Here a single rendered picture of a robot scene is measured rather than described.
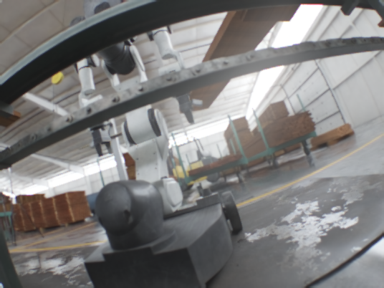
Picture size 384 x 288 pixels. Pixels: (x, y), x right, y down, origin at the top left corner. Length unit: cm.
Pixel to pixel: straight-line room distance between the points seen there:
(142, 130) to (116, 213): 49
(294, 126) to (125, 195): 349
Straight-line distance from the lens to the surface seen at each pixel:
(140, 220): 47
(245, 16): 87
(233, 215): 88
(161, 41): 96
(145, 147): 85
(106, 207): 48
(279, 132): 359
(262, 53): 50
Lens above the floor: 31
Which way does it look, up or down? 10 degrees up
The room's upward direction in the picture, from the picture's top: 18 degrees counter-clockwise
